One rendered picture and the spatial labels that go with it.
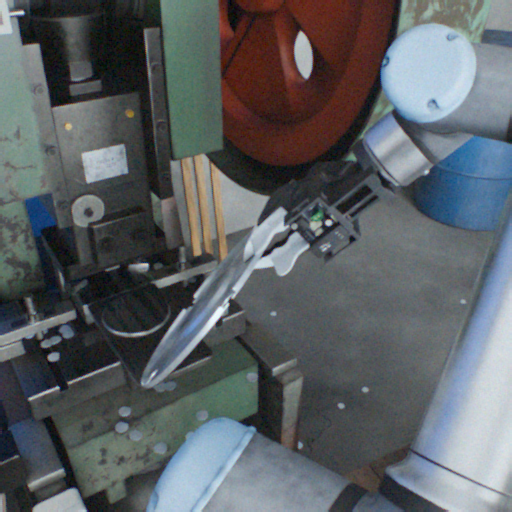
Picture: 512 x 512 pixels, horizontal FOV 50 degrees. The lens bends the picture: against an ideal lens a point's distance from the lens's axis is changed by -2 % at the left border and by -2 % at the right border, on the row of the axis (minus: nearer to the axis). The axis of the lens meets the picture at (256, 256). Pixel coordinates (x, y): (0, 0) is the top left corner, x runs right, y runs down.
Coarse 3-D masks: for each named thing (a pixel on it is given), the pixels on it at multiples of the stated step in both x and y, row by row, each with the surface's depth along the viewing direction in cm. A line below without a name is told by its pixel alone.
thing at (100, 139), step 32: (64, 96) 85; (96, 96) 85; (128, 96) 86; (64, 128) 83; (96, 128) 85; (128, 128) 88; (64, 160) 85; (96, 160) 88; (128, 160) 91; (96, 192) 90; (128, 192) 94; (96, 224) 90; (128, 224) 93; (96, 256) 93; (128, 256) 96
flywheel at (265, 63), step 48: (240, 0) 100; (288, 0) 94; (336, 0) 85; (384, 0) 73; (240, 48) 112; (288, 48) 101; (336, 48) 88; (384, 48) 75; (240, 96) 117; (288, 96) 103; (336, 96) 87; (240, 144) 117; (288, 144) 102; (336, 144) 91
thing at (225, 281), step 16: (240, 256) 82; (256, 256) 68; (224, 272) 80; (240, 272) 73; (208, 288) 83; (224, 288) 74; (208, 304) 73; (224, 304) 68; (176, 320) 91; (192, 320) 75; (208, 320) 65; (176, 336) 82; (192, 336) 70; (160, 352) 85; (176, 352) 72; (160, 368) 75; (144, 384) 77
